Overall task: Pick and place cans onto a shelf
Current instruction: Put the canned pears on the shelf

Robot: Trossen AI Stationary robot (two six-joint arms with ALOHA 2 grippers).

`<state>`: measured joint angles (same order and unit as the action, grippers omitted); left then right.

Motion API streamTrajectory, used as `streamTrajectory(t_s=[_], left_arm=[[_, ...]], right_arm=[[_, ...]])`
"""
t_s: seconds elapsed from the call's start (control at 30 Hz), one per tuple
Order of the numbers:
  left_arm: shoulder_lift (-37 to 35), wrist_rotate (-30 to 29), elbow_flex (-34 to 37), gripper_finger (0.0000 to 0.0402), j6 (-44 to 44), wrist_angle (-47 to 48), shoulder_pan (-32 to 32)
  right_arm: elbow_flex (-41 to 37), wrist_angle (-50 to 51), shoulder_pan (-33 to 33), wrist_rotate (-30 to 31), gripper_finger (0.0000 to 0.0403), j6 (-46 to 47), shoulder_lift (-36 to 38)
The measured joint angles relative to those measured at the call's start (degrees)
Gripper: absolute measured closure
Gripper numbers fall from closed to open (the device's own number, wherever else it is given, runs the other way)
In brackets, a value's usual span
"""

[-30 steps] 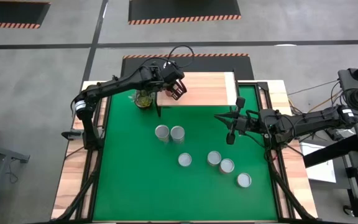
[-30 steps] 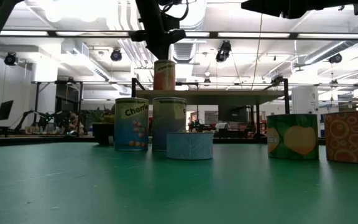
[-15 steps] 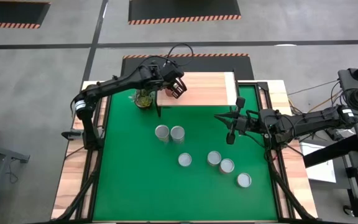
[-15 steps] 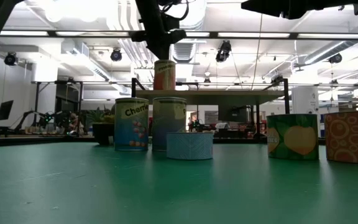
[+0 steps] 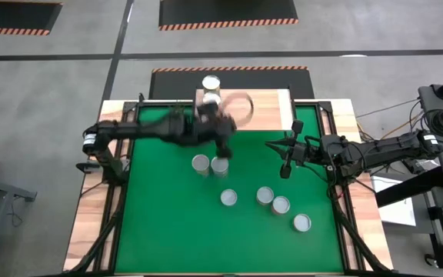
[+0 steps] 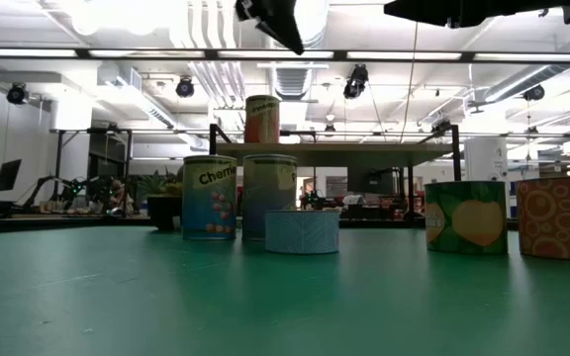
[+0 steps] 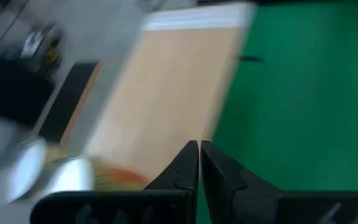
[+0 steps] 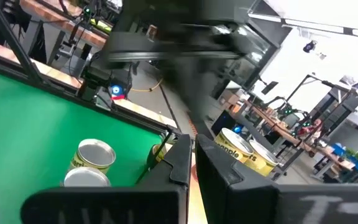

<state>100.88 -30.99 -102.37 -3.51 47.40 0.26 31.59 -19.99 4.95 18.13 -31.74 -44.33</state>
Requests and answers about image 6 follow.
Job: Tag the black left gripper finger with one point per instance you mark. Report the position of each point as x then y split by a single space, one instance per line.
280 22
248 11

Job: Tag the tall orange pineapple can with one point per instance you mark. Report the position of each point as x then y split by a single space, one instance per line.
262 121

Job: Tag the tall green food can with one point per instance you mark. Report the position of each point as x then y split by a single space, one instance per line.
265 188

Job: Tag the tall blue cherries can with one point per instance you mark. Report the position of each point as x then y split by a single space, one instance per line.
209 207

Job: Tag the silver can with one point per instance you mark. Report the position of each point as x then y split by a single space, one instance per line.
302 232
465 220

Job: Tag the orange tomato sauce can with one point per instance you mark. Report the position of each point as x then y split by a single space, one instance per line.
562 220

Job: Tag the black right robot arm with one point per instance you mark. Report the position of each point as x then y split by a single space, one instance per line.
463 11

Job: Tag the black ceiling spotlight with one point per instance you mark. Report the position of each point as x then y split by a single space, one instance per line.
534 92
355 81
18 94
184 87

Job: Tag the black monitor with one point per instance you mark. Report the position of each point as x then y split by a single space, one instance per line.
371 180
8 174

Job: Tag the potted succulent plant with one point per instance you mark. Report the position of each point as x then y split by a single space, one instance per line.
163 210

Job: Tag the green table mat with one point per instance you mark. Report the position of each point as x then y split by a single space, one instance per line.
285 306

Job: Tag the wooden shelf black metal frame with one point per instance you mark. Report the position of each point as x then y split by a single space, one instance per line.
339 154

